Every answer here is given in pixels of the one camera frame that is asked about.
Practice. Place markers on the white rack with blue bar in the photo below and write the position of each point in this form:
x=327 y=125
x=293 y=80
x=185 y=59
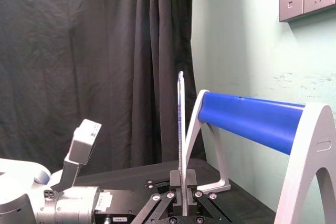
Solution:
x=249 y=119

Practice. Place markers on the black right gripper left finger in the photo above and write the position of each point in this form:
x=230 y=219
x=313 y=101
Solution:
x=175 y=187

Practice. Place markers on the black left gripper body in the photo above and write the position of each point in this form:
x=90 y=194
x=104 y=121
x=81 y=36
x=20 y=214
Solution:
x=123 y=203

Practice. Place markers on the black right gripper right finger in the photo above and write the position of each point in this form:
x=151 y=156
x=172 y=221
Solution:
x=191 y=184

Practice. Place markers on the grey wall data socket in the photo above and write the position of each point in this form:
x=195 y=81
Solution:
x=291 y=5

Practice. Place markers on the black curtain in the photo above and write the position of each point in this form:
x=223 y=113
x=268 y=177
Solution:
x=92 y=64

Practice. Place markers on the black table cloth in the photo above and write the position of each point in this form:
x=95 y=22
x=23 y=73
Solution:
x=210 y=171

